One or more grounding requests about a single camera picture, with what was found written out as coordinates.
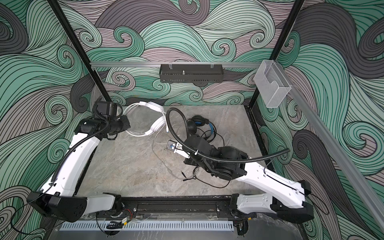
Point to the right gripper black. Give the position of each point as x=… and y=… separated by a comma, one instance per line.
x=192, y=161

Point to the white headphones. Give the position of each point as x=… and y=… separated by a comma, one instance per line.
x=149, y=116

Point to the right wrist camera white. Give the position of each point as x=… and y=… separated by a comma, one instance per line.
x=176, y=148

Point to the black frame post right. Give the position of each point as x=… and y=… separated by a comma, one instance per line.
x=287, y=27

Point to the black frame post left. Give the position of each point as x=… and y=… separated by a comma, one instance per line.
x=55, y=6

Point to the aluminium wall rail back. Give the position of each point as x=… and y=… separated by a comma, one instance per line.
x=138, y=64

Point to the black perforated wall tray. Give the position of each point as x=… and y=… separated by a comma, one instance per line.
x=191, y=73

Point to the white slotted cable duct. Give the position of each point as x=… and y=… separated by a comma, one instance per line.
x=153, y=226

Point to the clear plastic wall bin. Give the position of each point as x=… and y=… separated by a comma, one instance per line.
x=272, y=82

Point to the aluminium wall rail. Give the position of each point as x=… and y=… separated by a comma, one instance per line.
x=138, y=64
x=365, y=191

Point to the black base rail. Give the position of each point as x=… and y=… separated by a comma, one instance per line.
x=180, y=205

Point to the aluminium wall rail right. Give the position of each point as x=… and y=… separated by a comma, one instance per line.
x=365, y=191

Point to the black blue headphones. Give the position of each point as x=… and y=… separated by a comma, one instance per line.
x=199, y=121

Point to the black frame post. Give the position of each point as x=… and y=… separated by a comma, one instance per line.
x=55, y=6
x=287, y=27

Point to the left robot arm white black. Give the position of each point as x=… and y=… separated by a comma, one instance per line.
x=58, y=197

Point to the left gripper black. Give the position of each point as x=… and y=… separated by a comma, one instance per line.
x=124, y=118

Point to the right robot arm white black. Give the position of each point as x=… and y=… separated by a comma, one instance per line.
x=281, y=197

